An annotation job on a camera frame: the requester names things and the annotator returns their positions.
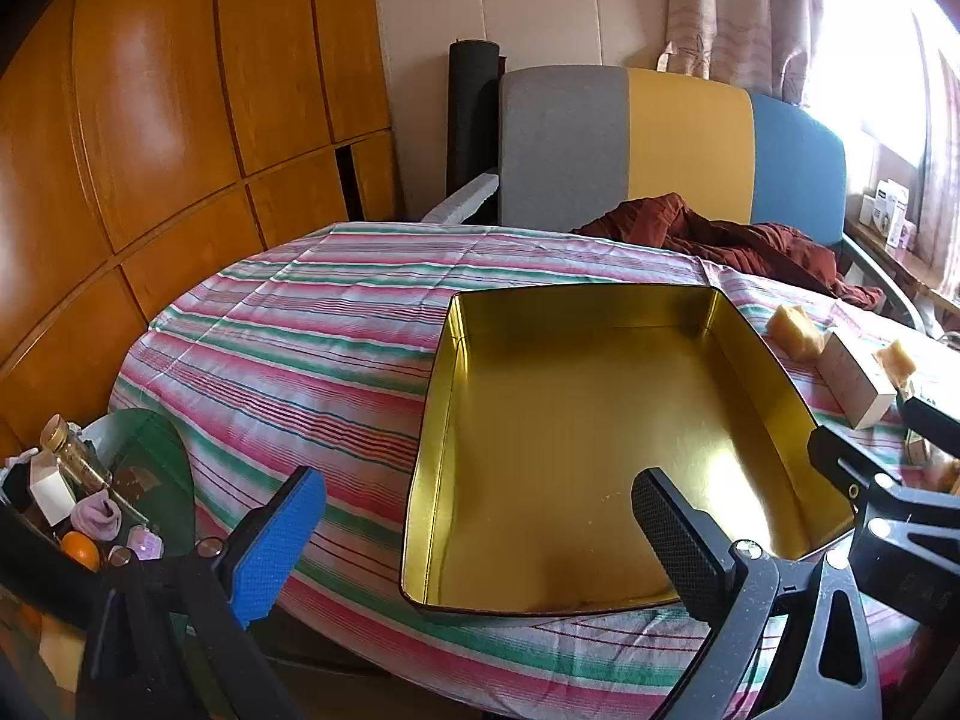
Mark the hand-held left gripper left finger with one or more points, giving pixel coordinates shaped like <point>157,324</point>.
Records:
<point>277,540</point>

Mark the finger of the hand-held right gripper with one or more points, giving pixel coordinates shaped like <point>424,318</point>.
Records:
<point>934,424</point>
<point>844,457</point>

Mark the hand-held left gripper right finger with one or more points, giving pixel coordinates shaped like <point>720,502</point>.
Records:
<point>675,540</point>

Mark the yellow sponge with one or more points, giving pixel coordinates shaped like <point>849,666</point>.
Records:
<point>896,360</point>
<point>795,326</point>

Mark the white carton box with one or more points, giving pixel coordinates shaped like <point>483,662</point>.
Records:
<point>855,382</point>

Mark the rectangular tin box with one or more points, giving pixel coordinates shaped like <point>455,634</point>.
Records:
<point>600,427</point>

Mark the small pink item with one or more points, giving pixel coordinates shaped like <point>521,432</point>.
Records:
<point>144,541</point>

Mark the wooden desk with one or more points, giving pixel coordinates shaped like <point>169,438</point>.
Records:
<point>915,270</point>

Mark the green glass side table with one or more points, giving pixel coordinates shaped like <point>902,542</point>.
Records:
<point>142,450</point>

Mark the purple sock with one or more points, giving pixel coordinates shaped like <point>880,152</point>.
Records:
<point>97,517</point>

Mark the small purple box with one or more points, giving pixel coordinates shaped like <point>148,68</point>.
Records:
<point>909,238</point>

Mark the orange fruit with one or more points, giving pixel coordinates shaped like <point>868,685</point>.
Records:
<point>81,549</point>

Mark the white carton dark label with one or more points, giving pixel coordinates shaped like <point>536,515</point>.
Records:
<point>892,210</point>

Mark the glass jar gold lid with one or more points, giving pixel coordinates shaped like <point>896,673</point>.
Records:
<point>71,457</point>

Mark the small white jar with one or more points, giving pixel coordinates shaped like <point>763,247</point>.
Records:
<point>868,210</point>

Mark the small white carton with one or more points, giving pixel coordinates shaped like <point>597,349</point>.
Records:
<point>49,495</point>

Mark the red-brown jacket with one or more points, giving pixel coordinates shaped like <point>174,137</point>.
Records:
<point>712,240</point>

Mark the patterned curtain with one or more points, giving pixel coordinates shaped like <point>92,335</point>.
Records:
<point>945,165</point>
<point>735,7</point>

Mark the grey yellow blue chair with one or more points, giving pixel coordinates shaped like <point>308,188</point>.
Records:
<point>562,142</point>

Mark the wooden wardrobe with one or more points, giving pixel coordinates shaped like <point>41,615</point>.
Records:
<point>150,90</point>

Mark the black rolled mat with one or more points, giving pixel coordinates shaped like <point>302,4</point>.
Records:
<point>472,112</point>

